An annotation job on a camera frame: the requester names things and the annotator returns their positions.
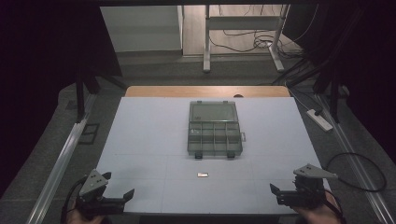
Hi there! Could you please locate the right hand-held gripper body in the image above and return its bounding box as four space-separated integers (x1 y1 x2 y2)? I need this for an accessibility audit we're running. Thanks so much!
276 163 339 209

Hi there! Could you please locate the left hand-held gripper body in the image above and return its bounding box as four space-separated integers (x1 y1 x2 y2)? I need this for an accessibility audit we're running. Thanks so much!
76 168 126 218

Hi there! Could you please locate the person's right hand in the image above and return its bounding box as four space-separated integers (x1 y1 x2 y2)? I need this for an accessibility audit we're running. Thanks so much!
293 190 344 224

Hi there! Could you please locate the person's left hand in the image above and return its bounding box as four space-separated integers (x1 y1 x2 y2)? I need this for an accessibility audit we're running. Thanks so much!
66 203 106 224

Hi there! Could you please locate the white table cover sheet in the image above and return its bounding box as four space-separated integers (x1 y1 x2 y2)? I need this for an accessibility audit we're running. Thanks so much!
95 96 332 216

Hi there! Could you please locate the white power strip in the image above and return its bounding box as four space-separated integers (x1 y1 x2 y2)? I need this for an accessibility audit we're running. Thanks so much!
305 108 334 133

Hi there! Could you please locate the clear plastic compartment box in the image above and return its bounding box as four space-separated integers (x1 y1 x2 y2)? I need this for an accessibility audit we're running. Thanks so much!
187 100 248 161

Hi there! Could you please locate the black metal stand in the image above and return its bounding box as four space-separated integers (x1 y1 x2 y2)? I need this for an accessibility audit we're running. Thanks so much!
311 60 350 124
74 60 127 123

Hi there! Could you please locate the white cabinet panel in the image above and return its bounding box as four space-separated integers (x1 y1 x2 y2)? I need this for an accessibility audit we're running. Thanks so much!
99 5 184 53

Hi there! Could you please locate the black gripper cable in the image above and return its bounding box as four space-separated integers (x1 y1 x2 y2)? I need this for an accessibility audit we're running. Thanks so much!
60 175 89 224

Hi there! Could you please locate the aluminium rail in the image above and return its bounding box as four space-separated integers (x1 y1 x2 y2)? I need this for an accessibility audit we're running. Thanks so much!
313 92 396 224
25 92 98 224

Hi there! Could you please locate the black looped cable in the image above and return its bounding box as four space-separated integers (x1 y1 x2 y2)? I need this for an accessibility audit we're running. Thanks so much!
324 151 388 193

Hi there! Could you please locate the black plug with cable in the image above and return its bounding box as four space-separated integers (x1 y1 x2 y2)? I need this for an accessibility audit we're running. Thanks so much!
287 81 324 118

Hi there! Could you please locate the tangle of floor cables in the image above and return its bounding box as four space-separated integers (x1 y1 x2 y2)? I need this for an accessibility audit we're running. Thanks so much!
207 4 320 60

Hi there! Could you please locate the white metal desk frame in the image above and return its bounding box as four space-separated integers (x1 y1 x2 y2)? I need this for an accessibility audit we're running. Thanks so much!
202 4 291 75

